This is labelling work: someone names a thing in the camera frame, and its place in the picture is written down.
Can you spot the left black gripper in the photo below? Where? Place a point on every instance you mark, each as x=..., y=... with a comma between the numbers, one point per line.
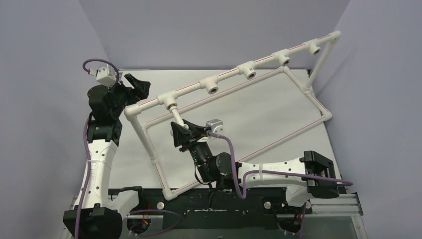
x=141, y=87

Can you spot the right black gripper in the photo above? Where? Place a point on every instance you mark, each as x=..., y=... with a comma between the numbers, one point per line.
x=190, y=139

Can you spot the white plastic water faucet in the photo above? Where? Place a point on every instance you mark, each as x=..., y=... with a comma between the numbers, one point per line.
x=172, y=108

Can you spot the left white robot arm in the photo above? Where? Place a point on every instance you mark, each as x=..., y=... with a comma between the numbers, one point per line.
x=95, y=215

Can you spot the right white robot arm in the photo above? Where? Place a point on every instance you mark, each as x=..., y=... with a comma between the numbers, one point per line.
x=306, y=177

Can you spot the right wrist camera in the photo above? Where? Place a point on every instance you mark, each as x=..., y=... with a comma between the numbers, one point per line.
x=214, y=127

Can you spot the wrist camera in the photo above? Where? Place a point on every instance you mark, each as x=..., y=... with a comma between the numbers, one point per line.
x=106, y=76
x=214, y=127

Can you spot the white PVC pipe frame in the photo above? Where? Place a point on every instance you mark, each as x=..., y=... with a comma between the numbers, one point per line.
x=143, y=116

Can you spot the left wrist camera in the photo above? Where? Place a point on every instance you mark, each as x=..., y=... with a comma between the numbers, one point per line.
x=106, y=76

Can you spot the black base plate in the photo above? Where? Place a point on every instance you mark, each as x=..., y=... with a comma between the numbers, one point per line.
x=202, y=208

